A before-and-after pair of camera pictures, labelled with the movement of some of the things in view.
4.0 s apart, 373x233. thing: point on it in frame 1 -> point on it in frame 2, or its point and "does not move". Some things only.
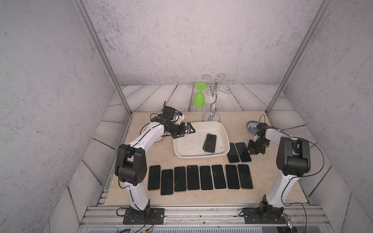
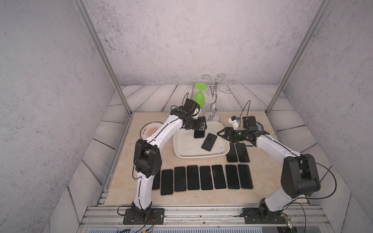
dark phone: x=232 y=156 does not move
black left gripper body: x=176 y=129 -> x=195 y=124
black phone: x=218 y=176 does not move
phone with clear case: x=179 y=177 does not move
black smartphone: x=243 y=152 does not move
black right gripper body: x=258 y=146 -> x=238 y=135
